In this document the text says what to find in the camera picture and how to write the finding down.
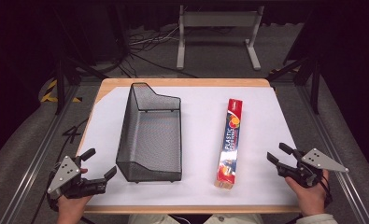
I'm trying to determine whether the red plastic wrap box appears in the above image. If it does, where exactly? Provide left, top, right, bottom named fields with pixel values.
left=214, top=98, right=244, bottom=190

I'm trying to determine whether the person's left hand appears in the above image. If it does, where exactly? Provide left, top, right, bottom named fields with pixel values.
left=56, top=167, right=93, bottom=224

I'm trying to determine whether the black tape floor mark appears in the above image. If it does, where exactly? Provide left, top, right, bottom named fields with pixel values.
left=62, top=124, right=82, bottom=144

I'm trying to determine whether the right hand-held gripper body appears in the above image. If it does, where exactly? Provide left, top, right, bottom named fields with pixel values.
left=276, top=147, right=350, bottom=189

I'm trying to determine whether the yellow black hazard tape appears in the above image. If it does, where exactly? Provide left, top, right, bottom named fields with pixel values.
left=39, top=78, right=82, bottom=104

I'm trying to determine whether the black floor cable bundle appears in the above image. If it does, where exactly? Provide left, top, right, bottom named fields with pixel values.
left=122, top=25, right=199, bottom=79

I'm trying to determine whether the white table sheet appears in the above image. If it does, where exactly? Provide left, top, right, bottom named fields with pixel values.
left=76, top=86, right=300, bottom=207

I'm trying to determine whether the aluminium floor rail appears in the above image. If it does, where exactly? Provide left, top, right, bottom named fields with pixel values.
left=297, top=83, right=369, bottom=224
left=0, top=83, right=81, bottom=224

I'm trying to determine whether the black metal stand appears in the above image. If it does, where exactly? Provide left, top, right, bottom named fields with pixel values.
left=266, top=55, right=322, bottom=115
left=51, top=6, right=109, bottom=115

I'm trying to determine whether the white metal stand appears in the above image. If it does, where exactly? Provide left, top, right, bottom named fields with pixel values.
left=176, top=5, right=265, bottom=72

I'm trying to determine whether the person's right hand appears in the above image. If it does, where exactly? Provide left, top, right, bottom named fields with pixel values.
left=285, top=169, right=330, bottom=217

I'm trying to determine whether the black wire mesh basket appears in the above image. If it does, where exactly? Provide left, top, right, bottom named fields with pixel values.
left=115, top=82, right=183, bottom=184

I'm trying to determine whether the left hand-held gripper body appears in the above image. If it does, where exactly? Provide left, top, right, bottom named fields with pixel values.
left=47, top=155, right=108, bottom=201

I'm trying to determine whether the person's right sleeve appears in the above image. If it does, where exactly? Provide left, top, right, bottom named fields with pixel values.
left=295, top=212, right=339, bottom=224

